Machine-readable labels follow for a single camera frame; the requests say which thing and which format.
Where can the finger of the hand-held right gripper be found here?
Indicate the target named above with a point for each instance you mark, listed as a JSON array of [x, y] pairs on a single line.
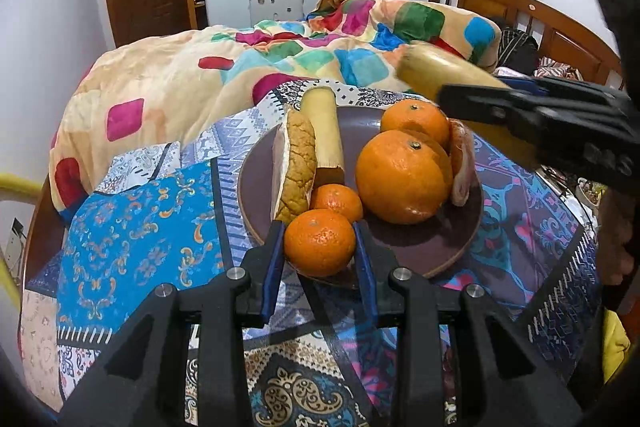
[[525, 86], [480, 104]]

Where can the colourful checked blanket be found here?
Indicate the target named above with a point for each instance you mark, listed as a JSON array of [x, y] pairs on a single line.
[[175, 77]]

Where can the yellow toy banana piece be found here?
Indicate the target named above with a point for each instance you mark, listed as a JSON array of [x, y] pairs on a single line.
[[325, 132], [435, 67]]

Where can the white box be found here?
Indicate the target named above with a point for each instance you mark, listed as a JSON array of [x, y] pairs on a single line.
[[276, 7]]

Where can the peeled orange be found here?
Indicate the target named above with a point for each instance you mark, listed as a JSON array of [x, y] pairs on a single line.
[[461, 167]]

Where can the wooden bed headboard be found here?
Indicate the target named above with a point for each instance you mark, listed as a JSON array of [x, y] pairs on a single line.
[[565, 32]]

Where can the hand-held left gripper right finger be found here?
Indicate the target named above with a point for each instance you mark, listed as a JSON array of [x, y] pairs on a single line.
[[365, 267]]

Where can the person's right hand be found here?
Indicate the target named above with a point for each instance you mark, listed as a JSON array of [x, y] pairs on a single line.
[[617, 247]]

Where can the striped bag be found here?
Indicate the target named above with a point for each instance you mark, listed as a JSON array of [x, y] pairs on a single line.
[[557, 69]]

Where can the toy corn cob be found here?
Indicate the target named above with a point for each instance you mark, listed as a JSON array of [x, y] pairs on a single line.
[[297, 167]]

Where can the large orange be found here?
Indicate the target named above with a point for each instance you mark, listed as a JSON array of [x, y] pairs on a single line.
[[415, 122], [402, 179]]

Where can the purple plate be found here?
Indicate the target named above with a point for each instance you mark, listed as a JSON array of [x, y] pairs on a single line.
[[400, 252]]

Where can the blue patterned bedsheet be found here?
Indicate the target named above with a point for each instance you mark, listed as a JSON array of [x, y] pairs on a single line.
[[140, 232]]

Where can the black backpack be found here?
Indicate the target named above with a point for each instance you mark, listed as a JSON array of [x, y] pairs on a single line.
[[517, 44]]

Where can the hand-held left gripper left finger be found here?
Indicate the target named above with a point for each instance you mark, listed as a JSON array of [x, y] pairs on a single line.
[[275, 259]]

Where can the yellow bag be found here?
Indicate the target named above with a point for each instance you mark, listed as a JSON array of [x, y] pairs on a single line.
[[616, 342]]

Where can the small orange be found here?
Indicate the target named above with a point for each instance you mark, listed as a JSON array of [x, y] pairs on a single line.
[[337, 202], [320, 243]]

